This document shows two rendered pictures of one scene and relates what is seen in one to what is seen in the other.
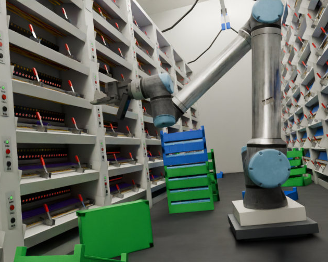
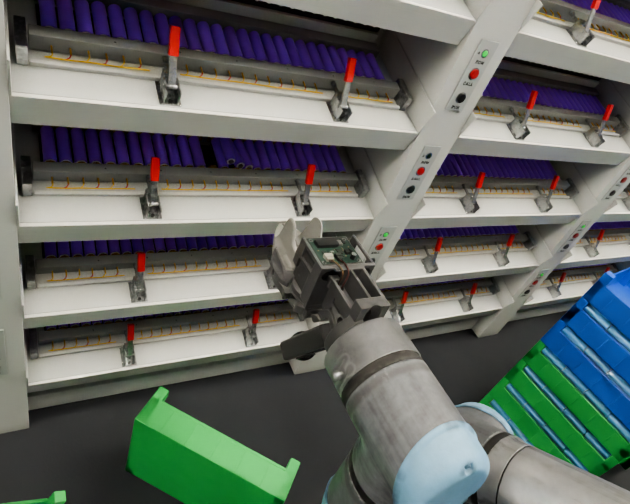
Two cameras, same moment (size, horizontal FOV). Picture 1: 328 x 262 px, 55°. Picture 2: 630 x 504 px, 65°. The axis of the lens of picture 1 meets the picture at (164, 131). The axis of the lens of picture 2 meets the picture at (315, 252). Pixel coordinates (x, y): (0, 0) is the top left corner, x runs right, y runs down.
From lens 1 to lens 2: 1.18 m
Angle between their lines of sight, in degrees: 53
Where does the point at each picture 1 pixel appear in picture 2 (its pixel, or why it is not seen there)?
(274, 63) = not seen: outside the picture
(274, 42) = not seen: outside the picture
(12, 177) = not seen: outside the picture
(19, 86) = (51, 111)
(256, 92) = not seen: outside the picture
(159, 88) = (376, 477)
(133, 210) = (241, 488)
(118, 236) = (194, 489)
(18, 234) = (11, 382)
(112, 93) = (302, 285)
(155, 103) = (344, 483)
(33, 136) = (94, 232)
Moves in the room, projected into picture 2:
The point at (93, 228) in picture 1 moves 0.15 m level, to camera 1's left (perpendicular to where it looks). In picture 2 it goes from (153, 450) to (117, 388)
